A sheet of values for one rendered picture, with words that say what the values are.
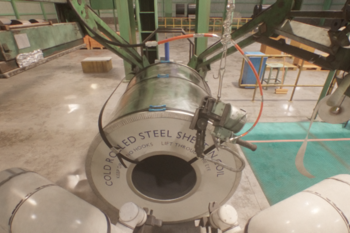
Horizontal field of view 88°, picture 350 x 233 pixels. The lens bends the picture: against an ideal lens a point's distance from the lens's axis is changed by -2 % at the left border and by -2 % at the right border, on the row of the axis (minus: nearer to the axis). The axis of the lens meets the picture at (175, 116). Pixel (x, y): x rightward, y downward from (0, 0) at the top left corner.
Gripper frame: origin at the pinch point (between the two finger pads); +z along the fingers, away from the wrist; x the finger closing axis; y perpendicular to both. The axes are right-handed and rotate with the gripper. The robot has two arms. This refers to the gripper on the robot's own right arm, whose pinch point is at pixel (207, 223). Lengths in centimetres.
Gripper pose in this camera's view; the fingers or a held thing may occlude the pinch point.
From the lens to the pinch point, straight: 130.0
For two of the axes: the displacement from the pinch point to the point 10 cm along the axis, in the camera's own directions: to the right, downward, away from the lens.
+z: -1.6, 6.0, 7.8
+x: 9.8, 0.3, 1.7
